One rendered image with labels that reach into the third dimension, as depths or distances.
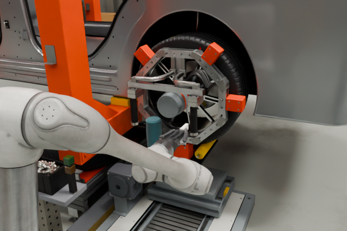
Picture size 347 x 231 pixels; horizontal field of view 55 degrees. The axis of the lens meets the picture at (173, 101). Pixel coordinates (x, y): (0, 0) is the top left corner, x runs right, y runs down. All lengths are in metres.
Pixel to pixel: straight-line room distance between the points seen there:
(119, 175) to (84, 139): 1.31
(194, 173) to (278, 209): 1.38
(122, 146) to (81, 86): 0.92
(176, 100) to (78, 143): 1.03
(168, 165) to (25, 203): 0.41
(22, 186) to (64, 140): 0.20
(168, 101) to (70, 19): 0.63
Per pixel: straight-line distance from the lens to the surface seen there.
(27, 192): 0.90
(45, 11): 1.76
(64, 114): 0.70
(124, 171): 2.05
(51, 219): 2.09
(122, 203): 2.22
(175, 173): 1.07
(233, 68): 1.83
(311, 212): 2.51
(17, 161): 0.85
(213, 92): 2.06
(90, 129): 0.74
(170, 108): 1.74
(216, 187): 2.21
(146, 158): 0.99
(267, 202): 2.51
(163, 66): 1.97
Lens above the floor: 1.48
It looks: 20 degrees down
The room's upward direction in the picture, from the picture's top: 1 degrees counter-clockwise
